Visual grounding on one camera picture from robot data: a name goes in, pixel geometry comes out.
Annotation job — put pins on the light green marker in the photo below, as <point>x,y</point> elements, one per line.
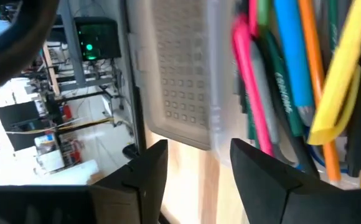
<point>264,14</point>

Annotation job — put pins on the black equipment box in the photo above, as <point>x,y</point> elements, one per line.
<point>21,115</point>

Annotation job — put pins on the red fire extinguisher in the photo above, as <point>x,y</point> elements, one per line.
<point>67,112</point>

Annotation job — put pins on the black pen with clip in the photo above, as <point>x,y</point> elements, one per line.
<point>305,155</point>

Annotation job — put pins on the black oval object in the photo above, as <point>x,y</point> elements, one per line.
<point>131,152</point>

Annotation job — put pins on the green crayon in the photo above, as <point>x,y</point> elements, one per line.
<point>333,25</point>
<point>281,84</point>

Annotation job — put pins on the grey pen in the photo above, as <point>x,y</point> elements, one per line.
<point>266,102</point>

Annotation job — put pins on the black computer with green light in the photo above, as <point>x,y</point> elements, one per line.
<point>98,37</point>

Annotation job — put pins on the yellow highlighter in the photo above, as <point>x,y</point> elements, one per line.
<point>339,87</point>

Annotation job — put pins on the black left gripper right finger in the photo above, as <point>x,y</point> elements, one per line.
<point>261,193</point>

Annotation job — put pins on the dark green marker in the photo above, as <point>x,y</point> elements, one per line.
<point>251,124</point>

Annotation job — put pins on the fat pink highlighter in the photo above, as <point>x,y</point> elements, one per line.
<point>252,93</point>

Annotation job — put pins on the clear supply box grey lid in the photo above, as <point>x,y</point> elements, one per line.
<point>180,46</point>

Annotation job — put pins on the blue marker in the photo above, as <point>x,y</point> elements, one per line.
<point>292,46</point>

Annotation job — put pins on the pink orange marker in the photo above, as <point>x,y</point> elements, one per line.
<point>253,15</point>

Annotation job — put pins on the grey metal stand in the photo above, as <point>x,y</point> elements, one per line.
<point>74,71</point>

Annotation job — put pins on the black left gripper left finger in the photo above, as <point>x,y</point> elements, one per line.
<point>149,186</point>

